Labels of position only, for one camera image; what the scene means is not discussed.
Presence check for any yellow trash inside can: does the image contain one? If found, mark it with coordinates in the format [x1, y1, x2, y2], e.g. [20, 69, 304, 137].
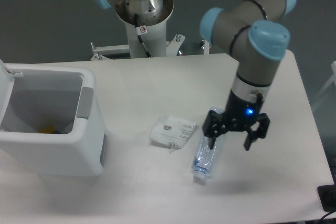
[38, 124, 61, 134]

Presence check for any white frame at right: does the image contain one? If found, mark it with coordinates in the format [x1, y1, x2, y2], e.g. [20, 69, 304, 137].
[311, 61, 335, 112]

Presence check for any crushed clear plastic bottle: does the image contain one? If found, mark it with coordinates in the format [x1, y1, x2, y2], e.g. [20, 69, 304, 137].
[191, 106, 227, 184]

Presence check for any white trash can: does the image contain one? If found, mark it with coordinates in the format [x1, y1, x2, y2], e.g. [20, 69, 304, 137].
[1, 63, 107, 176]

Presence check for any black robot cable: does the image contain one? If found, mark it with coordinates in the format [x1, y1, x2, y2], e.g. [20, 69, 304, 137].
[133, 13, 153, 58]

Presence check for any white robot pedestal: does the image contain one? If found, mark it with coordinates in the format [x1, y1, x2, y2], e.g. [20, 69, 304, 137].
[90, 0, 213, 61]

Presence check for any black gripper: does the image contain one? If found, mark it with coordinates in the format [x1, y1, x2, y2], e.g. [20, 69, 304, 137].
[202, 90, 270, 151]

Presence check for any crumpled white plastic bag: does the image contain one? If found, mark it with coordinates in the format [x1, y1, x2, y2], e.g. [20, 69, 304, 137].
[149, 115, 196, 153]

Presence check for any white trash can lid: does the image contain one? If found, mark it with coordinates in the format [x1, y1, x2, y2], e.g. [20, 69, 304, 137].
[1, 60, 23, 132]

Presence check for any black device at edge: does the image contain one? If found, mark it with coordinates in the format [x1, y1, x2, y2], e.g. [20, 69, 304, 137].
[317, 184, 335, 223]

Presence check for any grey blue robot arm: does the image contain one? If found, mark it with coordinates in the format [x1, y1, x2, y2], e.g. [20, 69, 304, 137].
[95, 0, 297, 150]

